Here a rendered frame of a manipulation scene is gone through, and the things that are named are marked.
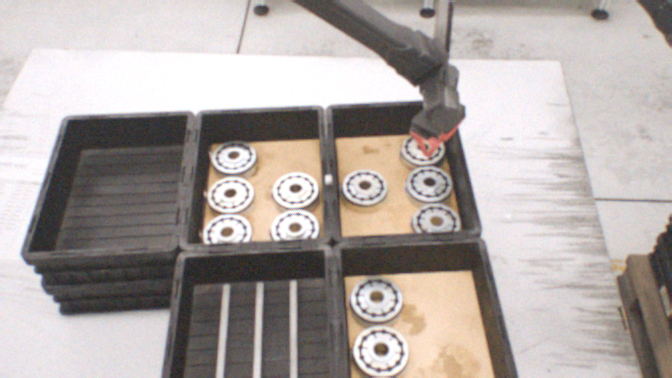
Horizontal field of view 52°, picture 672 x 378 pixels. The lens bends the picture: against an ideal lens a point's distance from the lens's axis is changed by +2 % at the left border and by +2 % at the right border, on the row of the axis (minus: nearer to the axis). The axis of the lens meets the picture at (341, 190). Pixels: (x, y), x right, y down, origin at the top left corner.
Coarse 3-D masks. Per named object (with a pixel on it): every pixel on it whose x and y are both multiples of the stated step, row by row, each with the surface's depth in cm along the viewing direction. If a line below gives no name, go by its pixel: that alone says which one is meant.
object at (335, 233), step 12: (336, 108) 156; (348, 108) 156; (360, 108) 157; (456, 132) 150; (456, 144) 148; (468, 168) 143; (468, 180) 141; (468, 192) 139; (336, 204) 137; (468, 204) 138; (336, 216) 136; (336, 228) 134; (480, 228) 133; (336, 240) 132; (348, 240) 132; (360, 240) 132; (372, 240) 132; (384, 240) 132
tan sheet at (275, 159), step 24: (216, 144) 163; (264, 144) 163; (288, 144) 163; (312, 144) 163; (264, 168) 158; (288, 168) 158; (312, 168) 157; (264, 192) 153; (264, 216) 148; (264, 240) 144
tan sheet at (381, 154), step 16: (336, 144) 162; (352, 144) 162; (368, 144) 162; (384, 144) 162; (400, 144) 162; (352, 160) 159; (368, 160) 159; (384, 160) 159; (400, 160) 159; (384, 176) 156; (400, 176) 155; (400, 192) 152; (384, 208) 149; (400, 208) 149; (416, 208) 149; (352, 224) 147; (368, 224) 147; (384, 224) 147; (400, 224) 146
